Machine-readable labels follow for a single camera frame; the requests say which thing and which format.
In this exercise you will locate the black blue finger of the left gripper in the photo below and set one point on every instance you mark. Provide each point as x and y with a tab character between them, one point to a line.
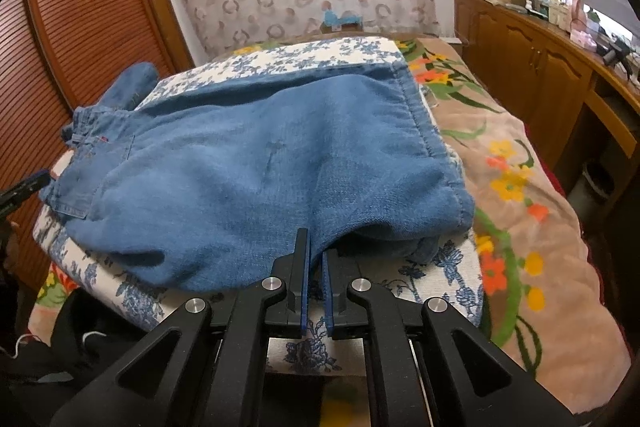
15	196

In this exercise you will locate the white blue floral sheet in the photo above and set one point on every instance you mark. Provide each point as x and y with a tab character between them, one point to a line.
142	304

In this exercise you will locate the pink bottle on cabinet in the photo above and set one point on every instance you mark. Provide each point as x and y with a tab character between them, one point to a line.
578	19

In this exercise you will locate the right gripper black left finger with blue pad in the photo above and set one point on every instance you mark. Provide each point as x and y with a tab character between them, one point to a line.
205	363

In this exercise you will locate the beige floral blanket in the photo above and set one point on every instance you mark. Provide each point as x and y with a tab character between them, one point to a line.
523	273

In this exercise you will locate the blue tissue box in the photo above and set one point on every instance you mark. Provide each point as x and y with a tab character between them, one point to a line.
338	23

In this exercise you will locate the wooden sideboard cabinet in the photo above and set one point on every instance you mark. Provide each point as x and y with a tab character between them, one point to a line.
575	109

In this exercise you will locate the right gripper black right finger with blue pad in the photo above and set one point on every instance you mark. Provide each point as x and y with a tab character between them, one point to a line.
426	364

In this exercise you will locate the brown louvered wardrobe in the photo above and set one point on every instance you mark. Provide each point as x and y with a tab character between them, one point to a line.
57	55

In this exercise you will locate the blue denim pants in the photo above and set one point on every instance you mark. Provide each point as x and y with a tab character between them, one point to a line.
203	190

